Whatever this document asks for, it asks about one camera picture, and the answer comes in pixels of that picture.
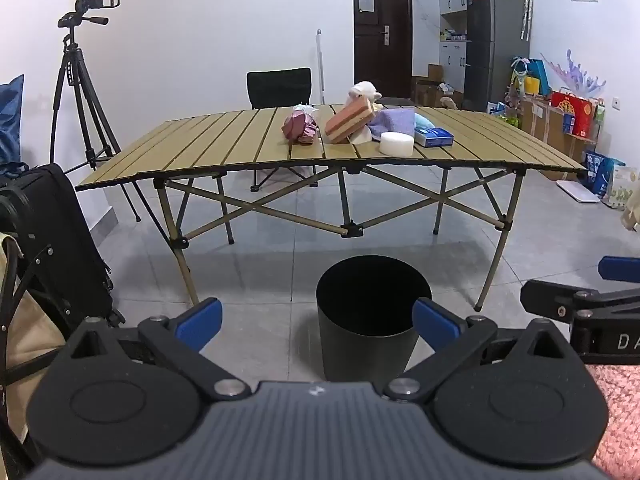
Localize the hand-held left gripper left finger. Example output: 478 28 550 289
67 298 251 402

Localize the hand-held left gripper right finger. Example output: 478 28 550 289
385 298 568 402

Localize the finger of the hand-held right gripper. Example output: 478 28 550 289
520 280 640 321
598 256 640 281

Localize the black trash bin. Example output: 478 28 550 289
316 256 433 382

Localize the blue tissue box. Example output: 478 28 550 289
414 127 455 149

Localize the lilac fluffy cloth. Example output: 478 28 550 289
369 108 435 137

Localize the pink and white sponge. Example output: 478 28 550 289
325 97 376 145

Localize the pink fleece clothing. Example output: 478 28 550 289
585 364 640 478

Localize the white and green sack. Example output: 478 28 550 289
607 166 640 211

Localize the white floor scale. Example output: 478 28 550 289
556 180 601 204

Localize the blue and white sack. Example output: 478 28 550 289
585 150 626 198

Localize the large cardboard box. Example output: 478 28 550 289
520 96 598 163

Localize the red gift box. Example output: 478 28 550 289
551 89 601 137

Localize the beige canvas bag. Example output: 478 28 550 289
0 232 68 441

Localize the black suitcase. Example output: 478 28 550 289
0 162 126 328

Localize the black folding cart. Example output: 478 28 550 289
0 195 71 461

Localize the tan folding table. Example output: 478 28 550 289
75 105 587 311

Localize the purple coral decoration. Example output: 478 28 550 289
542 49 607 96

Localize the pink crumpled cloth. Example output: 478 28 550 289
281 110 320 146

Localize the open cardboard box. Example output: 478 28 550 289
411 77 442 107

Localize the white and orange plush toy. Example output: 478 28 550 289
348 81 383 111

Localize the black folding chair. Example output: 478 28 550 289
246 67 321 193

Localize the grey refrigerator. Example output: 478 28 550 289
464 0 531 113

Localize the white base cabinet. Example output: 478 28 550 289
439 40 468 92

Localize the dark brown door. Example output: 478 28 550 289
352 0 415 101

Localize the black tripod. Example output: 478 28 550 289
50 14 143 223

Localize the blue cloth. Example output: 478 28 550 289
0 74 25 166

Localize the white pole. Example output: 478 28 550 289
316 30 327 106

